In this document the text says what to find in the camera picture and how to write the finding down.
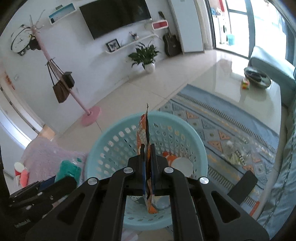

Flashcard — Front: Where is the orange soymilk paper cup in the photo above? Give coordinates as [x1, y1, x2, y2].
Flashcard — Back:
[162, 151, 193, 177]

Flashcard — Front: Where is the orange snack bag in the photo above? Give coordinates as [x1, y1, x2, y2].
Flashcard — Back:
[137, 104, 158, 214]

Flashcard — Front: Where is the red white paper cup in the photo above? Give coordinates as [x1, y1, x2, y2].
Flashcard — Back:
[14, 162, 29, 188]

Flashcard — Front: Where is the green tissue pack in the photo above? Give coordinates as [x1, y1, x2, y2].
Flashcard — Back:
[55, 160, 82, 186]

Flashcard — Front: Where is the pink floral tablecloth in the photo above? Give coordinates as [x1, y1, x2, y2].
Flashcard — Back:
[8, 137, 87, 194]

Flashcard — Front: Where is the clear plastic wrapper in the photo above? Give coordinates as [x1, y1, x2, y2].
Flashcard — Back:
[222, 140, 256, 167]

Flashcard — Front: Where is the teal grey sofa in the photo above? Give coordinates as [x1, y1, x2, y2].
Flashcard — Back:
[248, 46, 295, 238]

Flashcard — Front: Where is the patterned blue rug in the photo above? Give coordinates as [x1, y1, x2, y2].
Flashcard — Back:
[159, 85, 279, 216]

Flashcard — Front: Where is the turquoise plastic laundry basket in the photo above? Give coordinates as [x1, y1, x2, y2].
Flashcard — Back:
[83, 111, 209, 232]

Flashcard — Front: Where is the pink coat rack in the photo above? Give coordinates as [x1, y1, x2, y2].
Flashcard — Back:
[30, 10, 101, 126]

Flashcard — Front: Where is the brown tote bag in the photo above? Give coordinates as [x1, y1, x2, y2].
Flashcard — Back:
[47, 62, 70, 103]

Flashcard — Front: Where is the small colourful box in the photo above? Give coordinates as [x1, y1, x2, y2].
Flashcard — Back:
[241, 78, 250, 90]

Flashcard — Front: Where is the glass coffee table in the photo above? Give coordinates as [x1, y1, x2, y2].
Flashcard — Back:
[191, 58, 281, 134]

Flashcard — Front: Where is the small black bag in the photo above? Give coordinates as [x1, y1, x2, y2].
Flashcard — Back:
[62, 71, 75, 89]

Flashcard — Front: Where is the grey fruit bowl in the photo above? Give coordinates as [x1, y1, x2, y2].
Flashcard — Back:
[244, 66, 271, 89]

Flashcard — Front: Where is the potted green plant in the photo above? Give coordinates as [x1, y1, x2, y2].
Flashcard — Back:
[128, 42, 160, 73]

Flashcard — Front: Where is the framed butterfly picture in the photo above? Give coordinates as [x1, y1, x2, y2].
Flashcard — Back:
[106, 39, 120, 53]

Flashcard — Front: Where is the dark acoustic guitar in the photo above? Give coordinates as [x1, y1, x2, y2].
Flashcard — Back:
[158, 10, 182, 57]

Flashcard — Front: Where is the sliding glass balcony door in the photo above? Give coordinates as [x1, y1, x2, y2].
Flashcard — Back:
[206, 1, 295, 65]

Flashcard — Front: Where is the red white box shelf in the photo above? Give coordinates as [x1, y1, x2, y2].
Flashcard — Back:
[152, 20, 168, 31]

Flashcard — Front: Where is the white standing air conditioner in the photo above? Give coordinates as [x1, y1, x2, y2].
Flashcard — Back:
[168, 0, 204, 53]

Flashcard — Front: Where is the blue white box shelf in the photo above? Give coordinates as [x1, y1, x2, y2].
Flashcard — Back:
[48, 3, 77, 25]

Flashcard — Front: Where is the white lower wall shelf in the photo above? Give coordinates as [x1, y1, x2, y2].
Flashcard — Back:
[105, 34, 159, 55]

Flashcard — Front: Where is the panda wall clock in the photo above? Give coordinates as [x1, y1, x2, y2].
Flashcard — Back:
[11, 25, 33, 56]

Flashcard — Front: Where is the wall mounted black television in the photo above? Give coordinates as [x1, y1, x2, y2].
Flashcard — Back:
[79, 0, 152, 39]

